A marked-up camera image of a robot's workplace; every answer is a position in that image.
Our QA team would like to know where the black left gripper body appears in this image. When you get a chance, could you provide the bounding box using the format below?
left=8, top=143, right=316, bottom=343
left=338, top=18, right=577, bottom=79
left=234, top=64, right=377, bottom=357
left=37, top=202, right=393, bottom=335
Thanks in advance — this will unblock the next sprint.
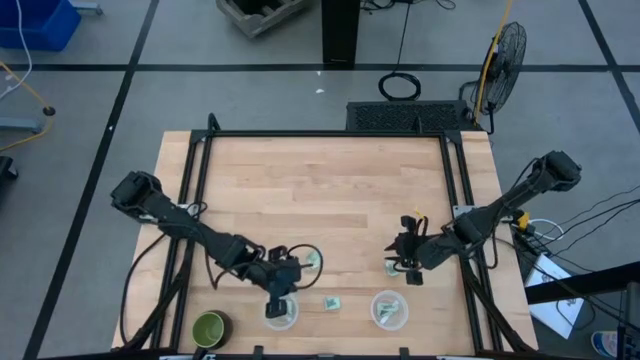
left=256, top=246, right=290, bottom=320

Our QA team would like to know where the white printed paper sheet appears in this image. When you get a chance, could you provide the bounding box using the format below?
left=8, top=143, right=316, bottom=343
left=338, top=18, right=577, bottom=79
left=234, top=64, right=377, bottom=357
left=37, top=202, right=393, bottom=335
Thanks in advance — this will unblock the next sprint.
left=524, top=253, right=585, bottom=340

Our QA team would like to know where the clear round plastic container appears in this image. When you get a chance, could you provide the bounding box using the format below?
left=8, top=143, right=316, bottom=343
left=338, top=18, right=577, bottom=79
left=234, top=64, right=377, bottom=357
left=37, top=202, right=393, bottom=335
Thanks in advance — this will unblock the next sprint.
left=370, top=289, right=410, bottom=332
left=262, top=292, right=300, bottom=332

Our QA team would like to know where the coiled black cable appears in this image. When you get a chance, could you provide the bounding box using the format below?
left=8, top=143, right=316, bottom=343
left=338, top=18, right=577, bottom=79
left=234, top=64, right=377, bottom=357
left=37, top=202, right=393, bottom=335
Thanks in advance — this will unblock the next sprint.
left=377, top=0, right=422, bottom=102

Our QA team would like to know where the black aluminium table frame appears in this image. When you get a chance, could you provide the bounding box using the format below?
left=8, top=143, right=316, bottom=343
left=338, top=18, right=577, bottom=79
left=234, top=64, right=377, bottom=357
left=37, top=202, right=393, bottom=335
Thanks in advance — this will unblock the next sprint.
left=117, top=112, right=539, bottom=360

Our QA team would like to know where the blue white shoe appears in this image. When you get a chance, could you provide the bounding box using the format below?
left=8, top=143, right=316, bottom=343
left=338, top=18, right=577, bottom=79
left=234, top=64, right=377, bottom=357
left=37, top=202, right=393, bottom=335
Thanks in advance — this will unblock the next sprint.
left=591, top=329, right=621, bottom=360

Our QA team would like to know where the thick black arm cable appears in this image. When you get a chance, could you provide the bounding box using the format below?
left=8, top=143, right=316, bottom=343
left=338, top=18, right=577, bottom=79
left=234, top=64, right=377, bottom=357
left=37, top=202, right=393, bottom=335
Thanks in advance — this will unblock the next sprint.
left=119, top=232, right=169, bottom=346

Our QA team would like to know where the grey wooden crate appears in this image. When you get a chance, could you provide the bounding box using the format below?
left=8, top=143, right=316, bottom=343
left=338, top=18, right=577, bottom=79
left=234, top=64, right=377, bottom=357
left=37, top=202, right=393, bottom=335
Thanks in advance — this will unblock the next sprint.
left=215, top=0, right=314, bottom=40

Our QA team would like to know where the black perforated computer case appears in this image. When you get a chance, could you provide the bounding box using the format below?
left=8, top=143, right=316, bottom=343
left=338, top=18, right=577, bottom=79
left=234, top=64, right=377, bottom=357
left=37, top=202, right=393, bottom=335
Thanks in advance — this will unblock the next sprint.
left=345, top=99, right=476, bottom=133

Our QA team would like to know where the grey metal stand leg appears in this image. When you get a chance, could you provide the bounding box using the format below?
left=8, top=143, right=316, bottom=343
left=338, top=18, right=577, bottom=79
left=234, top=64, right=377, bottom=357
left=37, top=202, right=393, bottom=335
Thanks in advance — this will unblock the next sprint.
left=0, top=117, right=44, bottom=135

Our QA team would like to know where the green ceramic cup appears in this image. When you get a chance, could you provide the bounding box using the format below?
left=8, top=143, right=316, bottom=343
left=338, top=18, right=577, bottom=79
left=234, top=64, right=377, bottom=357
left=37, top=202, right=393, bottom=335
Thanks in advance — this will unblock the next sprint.
left=191, top=309, right=234, bottom=350

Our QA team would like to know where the yellow floor cable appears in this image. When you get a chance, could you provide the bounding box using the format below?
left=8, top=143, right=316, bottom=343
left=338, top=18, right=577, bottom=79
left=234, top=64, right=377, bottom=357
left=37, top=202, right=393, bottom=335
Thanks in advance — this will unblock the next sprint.
left=0, top=60, right=55, bottom=152

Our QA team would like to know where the black floor fan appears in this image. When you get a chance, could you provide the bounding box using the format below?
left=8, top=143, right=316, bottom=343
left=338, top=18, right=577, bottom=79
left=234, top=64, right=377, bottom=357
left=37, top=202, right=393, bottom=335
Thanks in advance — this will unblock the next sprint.
left=459, top=21, right=529, bottom=135

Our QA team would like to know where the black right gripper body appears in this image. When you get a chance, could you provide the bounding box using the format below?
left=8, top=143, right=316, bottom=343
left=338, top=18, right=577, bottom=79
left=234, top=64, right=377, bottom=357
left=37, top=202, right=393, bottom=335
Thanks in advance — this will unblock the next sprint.
left=399, top=215, right=452, bottom=287

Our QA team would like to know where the thin white cable loop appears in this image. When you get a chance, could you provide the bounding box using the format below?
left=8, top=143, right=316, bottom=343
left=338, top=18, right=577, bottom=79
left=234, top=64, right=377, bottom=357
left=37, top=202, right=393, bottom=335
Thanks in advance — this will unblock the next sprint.
left=527, top=218, right=566, bottom=242

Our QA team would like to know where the blue plastic bin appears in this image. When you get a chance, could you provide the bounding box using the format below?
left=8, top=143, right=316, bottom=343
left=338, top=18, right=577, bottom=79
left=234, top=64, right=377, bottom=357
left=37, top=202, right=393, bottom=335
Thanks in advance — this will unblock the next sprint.
left=0, top=0, right=82, bottom=53

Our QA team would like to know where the white floor cable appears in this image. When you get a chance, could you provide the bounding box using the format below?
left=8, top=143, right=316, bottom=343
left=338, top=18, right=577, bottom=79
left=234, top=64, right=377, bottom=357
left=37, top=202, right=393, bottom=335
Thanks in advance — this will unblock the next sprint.
left=0, top=0, right=34, bottom=101

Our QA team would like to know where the black object at floor edge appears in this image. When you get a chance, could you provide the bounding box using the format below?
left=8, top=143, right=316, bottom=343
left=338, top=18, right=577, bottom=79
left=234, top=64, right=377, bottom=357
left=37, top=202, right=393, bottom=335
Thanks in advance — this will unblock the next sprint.
left=0, top=155, right=20, bottom=181

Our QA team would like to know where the black table edge bar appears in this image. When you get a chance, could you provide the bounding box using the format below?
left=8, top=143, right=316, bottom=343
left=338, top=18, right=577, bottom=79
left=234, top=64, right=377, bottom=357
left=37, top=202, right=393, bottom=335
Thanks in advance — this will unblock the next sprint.
left=524, top=262, right=640, bottom=306

